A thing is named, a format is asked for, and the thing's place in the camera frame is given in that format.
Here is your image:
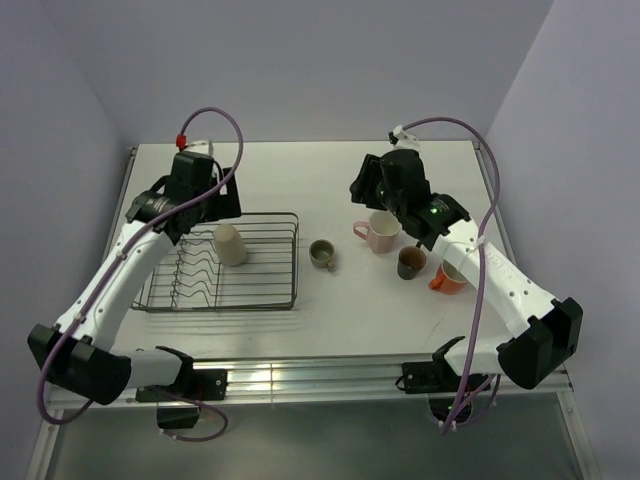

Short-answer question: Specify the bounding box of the grey wire dish rack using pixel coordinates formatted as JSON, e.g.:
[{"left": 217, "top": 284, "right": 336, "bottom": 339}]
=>
[{"left": 130, "top": 212, "right": 301, "bottom": 314}]

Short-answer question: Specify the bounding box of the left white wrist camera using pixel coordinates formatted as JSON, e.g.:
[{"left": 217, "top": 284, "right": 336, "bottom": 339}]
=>
[{"left": 175, "top": 134, "right": 214, "bottom": 157}]

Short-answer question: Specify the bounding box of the beige tumbler cup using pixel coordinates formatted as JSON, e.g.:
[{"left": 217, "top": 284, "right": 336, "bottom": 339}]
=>
[{"left": 213, "top": 224, "right": 248, "bottom": 267}]

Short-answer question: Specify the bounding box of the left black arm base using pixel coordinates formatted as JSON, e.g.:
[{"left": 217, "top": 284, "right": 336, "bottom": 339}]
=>
[{"left": 135, "top": 368, "right": 228, "bottom": 403}]

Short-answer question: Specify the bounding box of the black box under table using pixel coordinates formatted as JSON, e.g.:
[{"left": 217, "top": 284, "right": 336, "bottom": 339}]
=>
[{"left": 156, "top": 406, "right": 200, "bottom": 431}]

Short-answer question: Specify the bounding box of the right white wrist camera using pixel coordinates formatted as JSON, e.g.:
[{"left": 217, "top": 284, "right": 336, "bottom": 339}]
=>
[{"left": 388, "top": 125, "right": 421, "bottom": 152}]

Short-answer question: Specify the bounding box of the orange mug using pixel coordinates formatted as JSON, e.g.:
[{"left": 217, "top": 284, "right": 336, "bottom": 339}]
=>
[{"left": 428, "top": 260, "right": 468, "bottom": 295}]

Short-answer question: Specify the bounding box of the pink mug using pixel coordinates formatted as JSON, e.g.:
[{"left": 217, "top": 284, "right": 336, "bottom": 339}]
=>
[{"left": 353, "top": 211, "right": 401, "bottom": 254}]

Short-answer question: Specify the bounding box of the grey-green small mug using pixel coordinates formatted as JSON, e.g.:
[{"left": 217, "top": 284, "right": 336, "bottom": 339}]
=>
[{"left": 309, "top": 239, "right": 335, "bottom": 271}]

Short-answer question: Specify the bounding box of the aluminium table rail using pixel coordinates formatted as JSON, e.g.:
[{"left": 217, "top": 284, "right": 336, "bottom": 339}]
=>
[{"left": 47, "top": 354, "right": 573, "bottom": 410}]

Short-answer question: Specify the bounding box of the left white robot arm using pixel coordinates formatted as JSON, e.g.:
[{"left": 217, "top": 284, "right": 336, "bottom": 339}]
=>
[{"left": 27, "top": 150, "right": 241, "bottom": 405}]

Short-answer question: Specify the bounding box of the dark grey mug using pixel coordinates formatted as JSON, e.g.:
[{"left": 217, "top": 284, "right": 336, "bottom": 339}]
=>
[{"left": 397, "top": 246, "right": 427, "bottom": 280}]

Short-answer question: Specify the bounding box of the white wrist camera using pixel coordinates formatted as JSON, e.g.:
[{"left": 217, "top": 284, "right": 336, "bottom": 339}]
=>
[
  {"left": 388, "top": 125, "right": 421, "bottom": 152},
  {"left": 175, "top": 134, "right": 214, "bottom": 157}
]

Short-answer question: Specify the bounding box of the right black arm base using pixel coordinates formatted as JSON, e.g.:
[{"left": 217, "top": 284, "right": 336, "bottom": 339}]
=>
[{"left": 395, "top": 360, "right": 461, "bottom": 394}]

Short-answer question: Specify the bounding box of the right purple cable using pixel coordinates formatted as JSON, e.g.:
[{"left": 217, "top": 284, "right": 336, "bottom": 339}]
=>
[{"left": 404, "top": 116, "right": 501, "bottom": 436}]

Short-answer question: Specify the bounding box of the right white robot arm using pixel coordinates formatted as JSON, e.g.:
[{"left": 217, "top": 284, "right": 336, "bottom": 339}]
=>
[{"left": 349, "top": 149, "right": 583, "bottom": 390}]

